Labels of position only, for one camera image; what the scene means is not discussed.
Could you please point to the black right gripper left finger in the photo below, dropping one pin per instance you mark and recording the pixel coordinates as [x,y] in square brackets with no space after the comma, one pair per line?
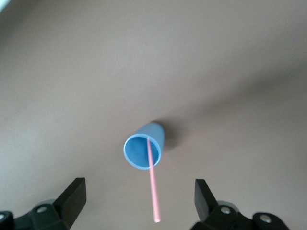
[69,201]

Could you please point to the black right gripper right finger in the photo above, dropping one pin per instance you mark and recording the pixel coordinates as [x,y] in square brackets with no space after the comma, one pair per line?
[208,203]

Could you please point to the pink chopstick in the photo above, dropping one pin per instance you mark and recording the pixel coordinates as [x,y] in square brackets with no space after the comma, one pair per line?
[153,187]

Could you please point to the blue cup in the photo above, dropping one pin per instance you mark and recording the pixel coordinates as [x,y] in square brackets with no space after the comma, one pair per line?
[141,153]

